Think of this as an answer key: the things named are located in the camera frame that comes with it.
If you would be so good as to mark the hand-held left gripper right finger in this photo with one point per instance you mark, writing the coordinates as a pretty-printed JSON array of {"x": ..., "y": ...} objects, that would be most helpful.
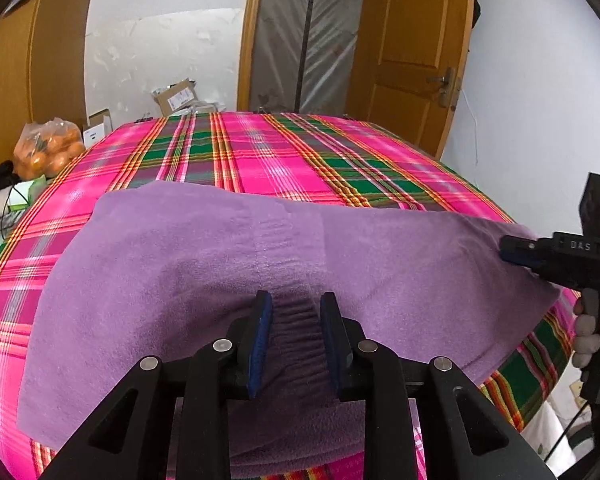
[{"x": 330, "y": 355}]

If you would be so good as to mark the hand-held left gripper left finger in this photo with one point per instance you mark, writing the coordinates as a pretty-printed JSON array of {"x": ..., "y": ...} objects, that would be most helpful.
[{"x": 262, "y": 345}]

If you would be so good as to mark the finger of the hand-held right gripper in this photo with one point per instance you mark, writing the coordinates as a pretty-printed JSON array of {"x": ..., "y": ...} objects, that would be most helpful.
[{"x": 527, "y": 249}]

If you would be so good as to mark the purple fleece pants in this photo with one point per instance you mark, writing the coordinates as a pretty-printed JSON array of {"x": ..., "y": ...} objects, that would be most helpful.
[{"x": 180, "y": 260}]

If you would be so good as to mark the person's right hand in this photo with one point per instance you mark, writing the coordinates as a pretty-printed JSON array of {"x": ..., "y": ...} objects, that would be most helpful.
[{"x": 586, "y": 340}]

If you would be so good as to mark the pink green plaid bed sheet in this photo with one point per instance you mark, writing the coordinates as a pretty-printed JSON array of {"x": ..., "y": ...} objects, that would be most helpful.
[{"x": 280, "y": 150}]

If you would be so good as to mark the wooden door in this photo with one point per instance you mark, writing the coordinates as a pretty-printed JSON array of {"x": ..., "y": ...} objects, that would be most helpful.
[{"x": 410, "y": 25}]

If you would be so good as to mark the brown cardboard box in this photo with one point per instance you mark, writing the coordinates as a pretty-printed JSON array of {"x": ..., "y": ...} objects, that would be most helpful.
[{"x": 175, "y": 97}]

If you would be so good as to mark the white box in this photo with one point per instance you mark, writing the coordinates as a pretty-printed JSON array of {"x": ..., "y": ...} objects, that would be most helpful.
[{"x": 97, "y": 130}]

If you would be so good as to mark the plastic bag of oranges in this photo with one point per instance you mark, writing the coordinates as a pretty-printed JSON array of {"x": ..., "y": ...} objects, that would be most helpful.
[{"x": 50, "y": 150}]

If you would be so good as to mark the clear plastic curtain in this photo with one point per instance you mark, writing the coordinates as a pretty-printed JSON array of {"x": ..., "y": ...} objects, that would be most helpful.
[{"x": 305, "y": 35}]

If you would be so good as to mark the wooden wardrobe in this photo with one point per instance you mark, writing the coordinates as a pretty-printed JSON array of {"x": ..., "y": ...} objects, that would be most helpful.
[{"x": 45, "y": 60}]

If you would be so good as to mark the wooden door frame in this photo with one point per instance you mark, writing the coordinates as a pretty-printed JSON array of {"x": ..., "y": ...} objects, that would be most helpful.
[{"x": 245, "y": 35}]

